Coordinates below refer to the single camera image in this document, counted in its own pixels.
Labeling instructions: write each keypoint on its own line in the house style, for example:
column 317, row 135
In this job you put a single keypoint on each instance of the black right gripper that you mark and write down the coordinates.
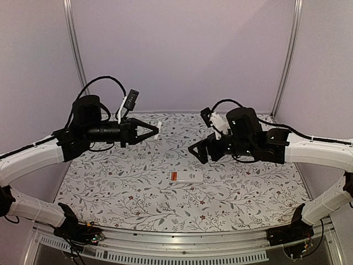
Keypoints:
column 208, row 147

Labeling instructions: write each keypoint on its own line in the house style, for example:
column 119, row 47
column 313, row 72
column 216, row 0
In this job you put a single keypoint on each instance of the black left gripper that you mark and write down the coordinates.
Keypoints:
column 128, row 130

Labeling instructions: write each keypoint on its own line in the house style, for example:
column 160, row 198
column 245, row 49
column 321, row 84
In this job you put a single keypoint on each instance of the white battery cover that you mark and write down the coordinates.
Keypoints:
column 159, row 125

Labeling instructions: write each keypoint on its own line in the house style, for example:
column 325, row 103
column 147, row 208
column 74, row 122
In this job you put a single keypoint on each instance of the white remote control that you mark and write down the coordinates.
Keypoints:
column 188, row 177

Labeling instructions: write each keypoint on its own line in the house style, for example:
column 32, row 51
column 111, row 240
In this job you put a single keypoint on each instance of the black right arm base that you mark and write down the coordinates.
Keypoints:
column 296, row 230

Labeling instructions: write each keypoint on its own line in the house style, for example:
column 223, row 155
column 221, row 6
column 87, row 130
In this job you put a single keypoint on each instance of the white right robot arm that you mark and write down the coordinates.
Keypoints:
column 240, row 134

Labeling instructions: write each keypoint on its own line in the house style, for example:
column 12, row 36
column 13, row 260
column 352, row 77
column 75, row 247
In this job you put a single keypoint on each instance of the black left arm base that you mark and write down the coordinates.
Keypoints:
column 73, row 230

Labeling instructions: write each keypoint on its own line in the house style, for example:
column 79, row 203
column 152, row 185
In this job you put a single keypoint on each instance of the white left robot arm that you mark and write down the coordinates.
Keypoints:
column 84, row 128

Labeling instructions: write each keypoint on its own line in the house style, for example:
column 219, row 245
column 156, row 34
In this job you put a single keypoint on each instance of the floral patterned table mat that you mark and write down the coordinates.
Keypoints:
column 129, row 188

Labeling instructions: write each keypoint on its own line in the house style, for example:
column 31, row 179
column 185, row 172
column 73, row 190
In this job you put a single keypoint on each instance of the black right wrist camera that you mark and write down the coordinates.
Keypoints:
column 215, row 121

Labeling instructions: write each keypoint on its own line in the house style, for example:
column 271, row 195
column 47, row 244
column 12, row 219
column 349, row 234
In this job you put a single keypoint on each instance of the aluminium front rail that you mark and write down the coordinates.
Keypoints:
column 122, row 246

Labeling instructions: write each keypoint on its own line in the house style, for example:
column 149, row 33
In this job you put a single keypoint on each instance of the right aluminium frame post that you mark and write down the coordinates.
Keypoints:
column 297, row 13

